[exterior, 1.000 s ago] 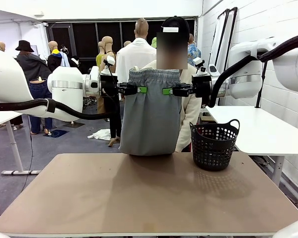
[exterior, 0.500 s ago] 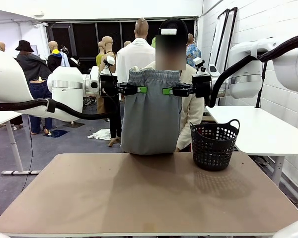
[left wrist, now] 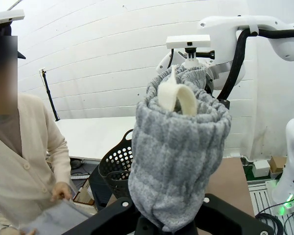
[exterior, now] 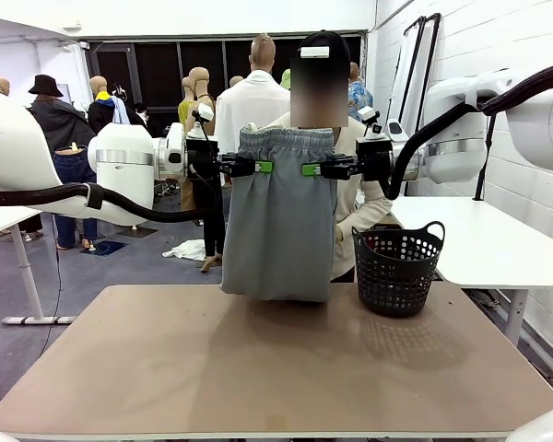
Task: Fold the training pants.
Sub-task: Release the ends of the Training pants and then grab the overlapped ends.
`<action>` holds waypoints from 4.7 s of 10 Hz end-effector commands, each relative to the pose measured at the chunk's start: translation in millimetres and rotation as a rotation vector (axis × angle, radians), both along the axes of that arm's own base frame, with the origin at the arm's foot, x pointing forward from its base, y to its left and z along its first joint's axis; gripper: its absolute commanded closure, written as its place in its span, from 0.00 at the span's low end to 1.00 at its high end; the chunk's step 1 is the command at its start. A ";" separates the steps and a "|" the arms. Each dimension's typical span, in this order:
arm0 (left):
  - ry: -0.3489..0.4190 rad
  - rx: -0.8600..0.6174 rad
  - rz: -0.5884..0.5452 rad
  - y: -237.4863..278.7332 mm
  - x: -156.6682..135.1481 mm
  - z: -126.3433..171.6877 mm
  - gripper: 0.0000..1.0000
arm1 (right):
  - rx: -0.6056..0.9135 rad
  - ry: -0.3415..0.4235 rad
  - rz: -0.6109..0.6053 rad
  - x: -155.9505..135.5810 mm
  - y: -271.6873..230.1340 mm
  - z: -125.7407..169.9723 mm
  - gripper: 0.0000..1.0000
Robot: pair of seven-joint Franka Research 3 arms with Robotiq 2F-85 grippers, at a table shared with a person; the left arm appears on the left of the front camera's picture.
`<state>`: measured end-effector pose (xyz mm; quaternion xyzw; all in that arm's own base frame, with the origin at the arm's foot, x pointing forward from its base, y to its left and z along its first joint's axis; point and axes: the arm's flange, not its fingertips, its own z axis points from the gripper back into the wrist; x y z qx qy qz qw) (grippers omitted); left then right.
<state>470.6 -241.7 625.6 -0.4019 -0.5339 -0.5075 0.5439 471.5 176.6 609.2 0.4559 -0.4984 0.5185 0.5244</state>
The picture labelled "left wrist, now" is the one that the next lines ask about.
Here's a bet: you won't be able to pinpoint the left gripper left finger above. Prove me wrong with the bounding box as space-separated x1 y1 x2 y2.
136 216 162 235

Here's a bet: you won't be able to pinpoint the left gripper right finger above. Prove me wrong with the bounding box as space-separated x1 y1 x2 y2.
183 219 199 235

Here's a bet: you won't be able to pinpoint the person's left forearm cream sleeve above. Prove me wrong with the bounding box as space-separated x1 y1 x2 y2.
48 137 72 188

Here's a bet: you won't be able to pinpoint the person's left hand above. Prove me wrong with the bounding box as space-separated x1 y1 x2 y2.
50 181 72 203

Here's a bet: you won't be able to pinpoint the person's right hand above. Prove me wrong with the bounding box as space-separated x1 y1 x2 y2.
0 226 37 235

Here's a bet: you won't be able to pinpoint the dark plastic bin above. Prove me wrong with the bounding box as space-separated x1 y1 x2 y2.
88 165 113 211

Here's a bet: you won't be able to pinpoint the black perforated plastic basket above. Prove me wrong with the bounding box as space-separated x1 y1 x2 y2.
98 129 138 199

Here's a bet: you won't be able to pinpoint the open cardboard box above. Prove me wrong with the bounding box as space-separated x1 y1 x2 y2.
73 178 95 206

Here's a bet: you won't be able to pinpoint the small white box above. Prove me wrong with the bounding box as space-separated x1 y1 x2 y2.
251 159 271 177

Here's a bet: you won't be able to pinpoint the small cardboard box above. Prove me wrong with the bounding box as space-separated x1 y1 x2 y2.
269 156 288 173

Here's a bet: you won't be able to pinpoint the white table with tripod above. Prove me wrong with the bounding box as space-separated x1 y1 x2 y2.
54 116 138 162

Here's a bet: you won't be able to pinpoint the person in cream cardigan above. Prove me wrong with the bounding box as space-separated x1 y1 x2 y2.
0 34 72 228

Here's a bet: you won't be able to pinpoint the black tripod stand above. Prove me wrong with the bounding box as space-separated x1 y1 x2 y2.
38 68 61 122

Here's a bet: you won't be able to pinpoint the black baseball cap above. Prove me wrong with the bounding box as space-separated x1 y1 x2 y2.
0 16 26 60

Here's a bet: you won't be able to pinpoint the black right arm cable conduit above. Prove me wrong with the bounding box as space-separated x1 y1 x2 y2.
217 28 294 100

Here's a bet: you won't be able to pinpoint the thin black right camera cable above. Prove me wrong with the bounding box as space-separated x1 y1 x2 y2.
167 48 175 70

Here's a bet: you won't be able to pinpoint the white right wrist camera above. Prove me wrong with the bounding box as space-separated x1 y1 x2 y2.
166 34 215 67

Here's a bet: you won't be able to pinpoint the aluminium right arm base plate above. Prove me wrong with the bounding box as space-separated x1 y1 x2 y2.
246 180 287 217

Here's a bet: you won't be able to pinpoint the coiled black cables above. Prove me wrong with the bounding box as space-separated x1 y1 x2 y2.
254 199 294 235

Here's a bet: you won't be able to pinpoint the white head-mounted camera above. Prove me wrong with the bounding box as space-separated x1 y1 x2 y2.
0 9 25 25

